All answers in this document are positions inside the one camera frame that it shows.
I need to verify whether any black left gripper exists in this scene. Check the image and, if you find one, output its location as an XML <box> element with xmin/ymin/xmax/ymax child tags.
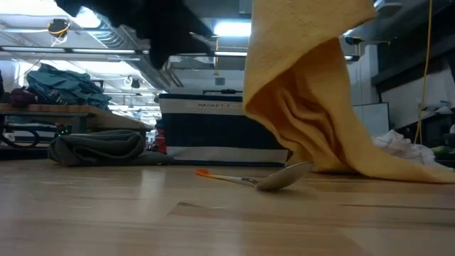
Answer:
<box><xmin>141</xmin><ymin>14</ymin><xmax>216</xmax><ymax>70</ymax></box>

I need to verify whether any white panel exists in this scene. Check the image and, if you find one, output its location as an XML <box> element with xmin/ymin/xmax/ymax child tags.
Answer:
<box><xmin>353</xmin><ymin>102</ymin><xmax>390</xmax><ymax>138</ymax></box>

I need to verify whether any teal cloth pile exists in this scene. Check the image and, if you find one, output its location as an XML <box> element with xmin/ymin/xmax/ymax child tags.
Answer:
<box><xmin>25</xmin><ymin>63</ymin><xmax>113</xmax><ymax>111</ymax></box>

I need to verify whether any orange-handled metal spoon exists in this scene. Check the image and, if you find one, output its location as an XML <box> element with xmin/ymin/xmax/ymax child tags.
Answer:
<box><xmin>193</xmin><ymin>161</ymin><xmax>314</xmax><ymax>193</ymax></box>

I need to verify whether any red object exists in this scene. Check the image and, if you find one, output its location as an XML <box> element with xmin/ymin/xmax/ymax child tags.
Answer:
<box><xmin>154</xmin><ymin>127</ymin><xmax>168</xmax><ymax>154</ymax></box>

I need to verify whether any navy fabric basket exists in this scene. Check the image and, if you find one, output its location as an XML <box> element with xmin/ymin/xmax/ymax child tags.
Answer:
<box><xmin>158</xmin><ymin>88</ymin><xmax>291</xmax><ymax>168</ymax></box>

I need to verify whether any dark grey towel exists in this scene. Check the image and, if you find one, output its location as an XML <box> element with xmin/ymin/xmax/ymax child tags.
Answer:
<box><xmin>48</xmin><ymin>129</ymin><xmax>172</xmax><ymax>167</ymax></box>

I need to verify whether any dark maroon bag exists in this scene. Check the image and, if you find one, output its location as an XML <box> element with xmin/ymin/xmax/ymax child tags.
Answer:
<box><xmin>9</xmin><ymin>87</ymin><xmax>38</xmax><ymax>107</ymax></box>

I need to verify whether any yellow towel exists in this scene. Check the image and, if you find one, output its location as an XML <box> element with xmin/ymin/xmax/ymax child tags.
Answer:
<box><xmin>243</xmin><ymin>0</ymin><xmax>455</xmax><ymax>184</ymax></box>

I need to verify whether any coiled yellow cable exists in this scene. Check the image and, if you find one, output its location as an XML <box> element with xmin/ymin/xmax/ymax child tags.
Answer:
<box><xmin>48</xmin><ymin>19</ymin><xmax>72</xmax><ymax>47</ymax></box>

